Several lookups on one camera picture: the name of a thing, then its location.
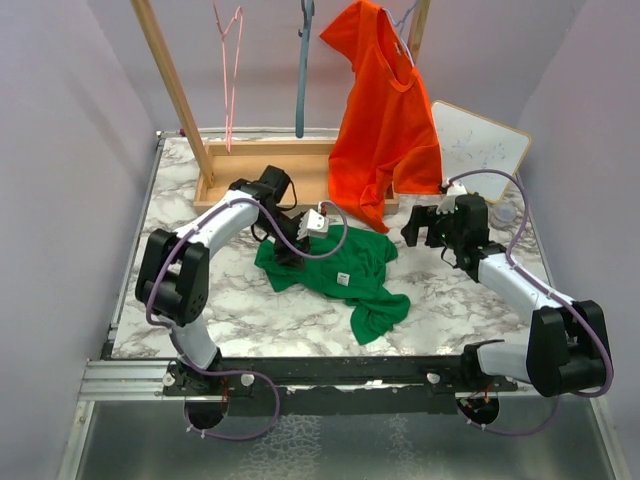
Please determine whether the small whiteboard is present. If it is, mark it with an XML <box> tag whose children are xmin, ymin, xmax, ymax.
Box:
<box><xmin>432</xmin><ymin>100</ymin><xmax>532</xmax><ymax>204</ymax></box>

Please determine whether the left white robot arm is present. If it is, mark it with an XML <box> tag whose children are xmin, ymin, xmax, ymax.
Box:
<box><xmin>135</xmin><ymin>166</ymin><xmax>310</xmax><ymax>395</ymax></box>

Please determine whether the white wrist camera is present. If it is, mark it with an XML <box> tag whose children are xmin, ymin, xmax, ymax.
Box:
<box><xmin>296</xmin><ymin>209</ymin><xmax>330</xmax><ymax>241</ymax></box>
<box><xmin>440</xmin><ymin>181</ymin><xmax>468</xmax><ymax>196</ymax></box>

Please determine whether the green t shirt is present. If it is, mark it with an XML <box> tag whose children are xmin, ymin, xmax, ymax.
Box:
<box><xmin>254</xmin><ymin>227</ymin><xmax>411</xmax><ymax>345</ymax></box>

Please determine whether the orange t shirt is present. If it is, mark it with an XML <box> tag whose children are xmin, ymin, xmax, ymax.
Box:
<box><xmin>320</xmin><ymin>1</ymin><xmax>443</xmax><ymax>233</ymax></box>

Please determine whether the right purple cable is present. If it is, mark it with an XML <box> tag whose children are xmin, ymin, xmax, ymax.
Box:
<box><xmin>443</xmin><ymin>168</ymin><xmax>615</xmax><ymax>435</ymax></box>

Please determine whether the wooden clothes rack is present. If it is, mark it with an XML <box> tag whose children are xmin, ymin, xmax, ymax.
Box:
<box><xmin>133</xmin><ymin>1</ymin><xmax>443</xmax><ymax>228</ymax></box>

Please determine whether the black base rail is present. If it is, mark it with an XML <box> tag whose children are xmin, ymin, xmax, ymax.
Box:
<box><xmin>162</xmin><ymin>355</ymin><xmax>516</xmax><ymax>416</ymax></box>

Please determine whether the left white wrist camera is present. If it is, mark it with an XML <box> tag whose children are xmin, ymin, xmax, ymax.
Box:
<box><xmin>296</xmin><ymin>209</ymin><xmax>330</xmax><ymax>241</ymax></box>

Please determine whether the blue grey plastic hanger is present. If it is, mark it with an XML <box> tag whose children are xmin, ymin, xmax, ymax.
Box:
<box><xmin>295</xmin><ymin>0</ymin><xmax>315</xmax><ymax>139</ymax></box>

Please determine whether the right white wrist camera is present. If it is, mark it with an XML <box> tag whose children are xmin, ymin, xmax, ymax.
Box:
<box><xmin>440</xmin><ymin>181</ymin><xmax>468</xmax><ymax>196</ymax></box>

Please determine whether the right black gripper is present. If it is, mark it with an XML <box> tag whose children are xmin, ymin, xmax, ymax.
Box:
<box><xmin>402</xmin><ymin>205</ymin><xmax>465</xmax><ymax>250</ymax></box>

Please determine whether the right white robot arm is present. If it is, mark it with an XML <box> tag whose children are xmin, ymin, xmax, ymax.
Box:
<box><xmin>401</xmin><ymin>194</ymin><xmax>613</xmax><ymax>397</ymax></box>

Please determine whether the purple cable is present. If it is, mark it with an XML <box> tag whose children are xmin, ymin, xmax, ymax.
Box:
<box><xmin>145</xmin><ymin>197</ymin><xmax>349</xmax><ymax>442</ymax></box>
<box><xmin>443</xmin><ymin>168</ymin><xmax>615</xmax><ymax>435</ymax></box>

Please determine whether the clear plastic cup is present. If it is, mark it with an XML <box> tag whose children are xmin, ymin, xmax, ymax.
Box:
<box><xmin>490</xmin><ymin>202</ymin><xmax>518</xmax><ymax>230</ymax></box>

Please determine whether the lilac hanger under orange shirt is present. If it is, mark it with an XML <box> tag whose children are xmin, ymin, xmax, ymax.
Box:
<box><xmin>386</xmin><ymin>0</ymin><xmax>419</xmax><ymax>65</ymax></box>

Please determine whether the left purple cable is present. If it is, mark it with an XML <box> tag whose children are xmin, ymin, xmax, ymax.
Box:
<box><xmin>145</xmin><ymin>197</ymin><xmax>349</xmax><ymax>442</ymax></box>

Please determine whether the pink wire hanger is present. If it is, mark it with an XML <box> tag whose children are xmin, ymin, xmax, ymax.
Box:
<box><xmin>212</xmin><ymin>0</ymin><xmax>244</xmax><ymax>153</ymax></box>

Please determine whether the aluminium frame rail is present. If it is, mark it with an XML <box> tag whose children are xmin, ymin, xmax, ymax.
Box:
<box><xmin>78</xmin><ymin>359</ymin><xmax>169</xmax><ymax>402</ymax></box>

